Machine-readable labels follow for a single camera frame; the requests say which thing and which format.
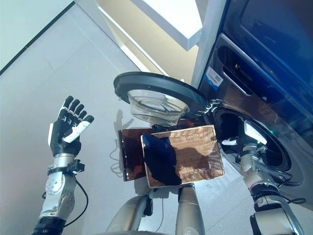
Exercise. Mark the blue barcode sticker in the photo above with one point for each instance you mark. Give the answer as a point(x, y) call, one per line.
point(213, 79)

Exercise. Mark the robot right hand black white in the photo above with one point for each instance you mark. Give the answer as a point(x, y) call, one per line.
point(254, 134)

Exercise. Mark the robot right arm silver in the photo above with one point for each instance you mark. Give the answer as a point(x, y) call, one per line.
point(264, 195)

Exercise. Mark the dark grey washing machine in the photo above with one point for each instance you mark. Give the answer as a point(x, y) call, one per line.
point(293, 159)

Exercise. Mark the dark brown tray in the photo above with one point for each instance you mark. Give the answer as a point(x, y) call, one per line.
point(129, 151)

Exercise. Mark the robot left arm silver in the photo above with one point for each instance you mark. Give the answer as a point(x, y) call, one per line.
point(58, 188)

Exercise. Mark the round glass washing machine door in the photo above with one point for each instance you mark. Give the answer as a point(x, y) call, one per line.
point(159, 82)

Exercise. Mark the navy blue garment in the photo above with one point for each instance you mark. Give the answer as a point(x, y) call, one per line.
point(159, 166)

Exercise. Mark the brown wicker laundry basket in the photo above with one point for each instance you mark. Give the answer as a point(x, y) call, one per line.
point(195, 151)

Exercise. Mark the robot grey torso and legs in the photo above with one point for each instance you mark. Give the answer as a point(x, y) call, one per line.
point(188, 208)

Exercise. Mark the robot left hand black white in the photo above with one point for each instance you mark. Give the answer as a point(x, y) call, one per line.
point(63, 139)

